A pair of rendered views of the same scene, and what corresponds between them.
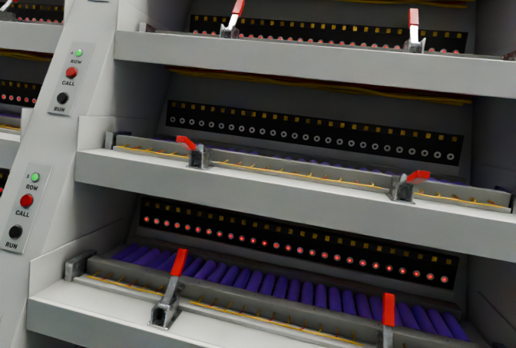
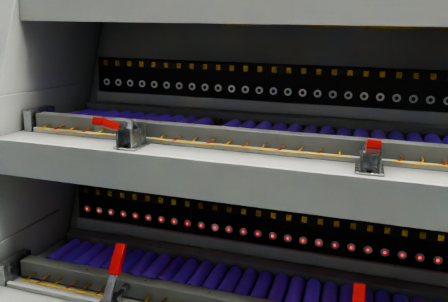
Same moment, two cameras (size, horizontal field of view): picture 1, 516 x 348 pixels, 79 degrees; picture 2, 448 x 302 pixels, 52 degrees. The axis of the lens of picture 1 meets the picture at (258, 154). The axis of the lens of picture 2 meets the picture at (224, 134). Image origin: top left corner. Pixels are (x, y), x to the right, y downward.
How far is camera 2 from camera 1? 0.12 m
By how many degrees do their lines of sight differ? 8
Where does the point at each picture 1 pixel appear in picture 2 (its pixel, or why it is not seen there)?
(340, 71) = (291, 12)
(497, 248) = not seen: outside the picture
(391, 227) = (356, 206)
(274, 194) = (216, 175)
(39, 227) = not seen: outside the picture
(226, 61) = (151, 11)
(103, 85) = (12, 56)
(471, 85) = not seen: outside the picture
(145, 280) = (85, 281)
